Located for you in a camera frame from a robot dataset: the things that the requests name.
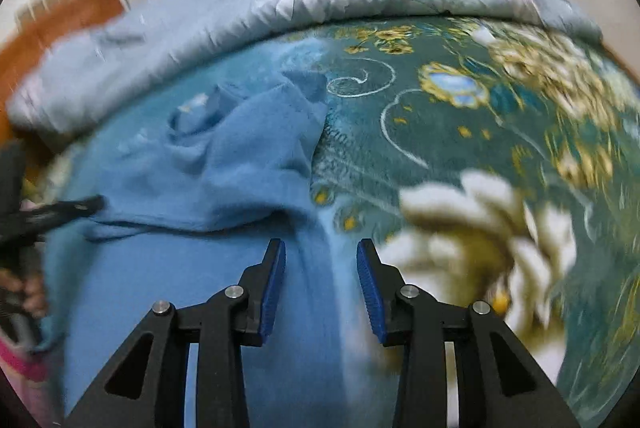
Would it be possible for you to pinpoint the blue fleece sweater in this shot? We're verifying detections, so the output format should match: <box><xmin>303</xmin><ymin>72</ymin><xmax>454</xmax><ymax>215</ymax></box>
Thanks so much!
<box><xmin>44</xmin><ymin>71</ymin><xmax>397</xmax><ymax>427</ymax></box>

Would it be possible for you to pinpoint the person's left hand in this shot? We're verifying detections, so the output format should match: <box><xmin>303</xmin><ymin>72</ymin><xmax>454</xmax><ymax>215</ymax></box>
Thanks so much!
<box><xmin>0</xmin><ymin>269</ymin><xmax>49</xmax><ymax>318</ymax></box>

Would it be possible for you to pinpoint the pink sleeve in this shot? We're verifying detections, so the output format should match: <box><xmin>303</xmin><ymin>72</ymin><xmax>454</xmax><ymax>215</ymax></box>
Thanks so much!
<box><xmin>1</xmin><ymin>333</ymin><xmax>62</xmax><ymax>427</ymax></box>

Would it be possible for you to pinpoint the teal floral bed blanket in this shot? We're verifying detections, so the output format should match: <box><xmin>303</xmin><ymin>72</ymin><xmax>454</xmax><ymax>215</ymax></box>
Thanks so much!
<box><xmin>65</xmin><ymin>17</ymin><xmax>639</xmax><ymax>427</ymax></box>

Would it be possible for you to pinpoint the orange wooden headboard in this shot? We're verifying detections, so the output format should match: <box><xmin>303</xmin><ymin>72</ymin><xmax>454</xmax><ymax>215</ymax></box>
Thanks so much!
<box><xmin>1</xmin><ymin>0</ymin><xmax>124</xmax><ymax>143</ymax></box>

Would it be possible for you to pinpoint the grey-blue daisy quilt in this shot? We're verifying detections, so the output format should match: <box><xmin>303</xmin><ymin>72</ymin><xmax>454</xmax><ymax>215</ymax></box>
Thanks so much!
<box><xmin>6</xmin><ymin>0</ymin><xmax>602</xmax><ymax>135</ymax></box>

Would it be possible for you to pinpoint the wall switch panel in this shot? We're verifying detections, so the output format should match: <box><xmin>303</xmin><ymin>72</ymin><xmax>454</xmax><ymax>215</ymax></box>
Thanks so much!
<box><xmin>14</xmin><ymin>0</ymin><xmax>66</xmax><ymax>29</ymax></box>

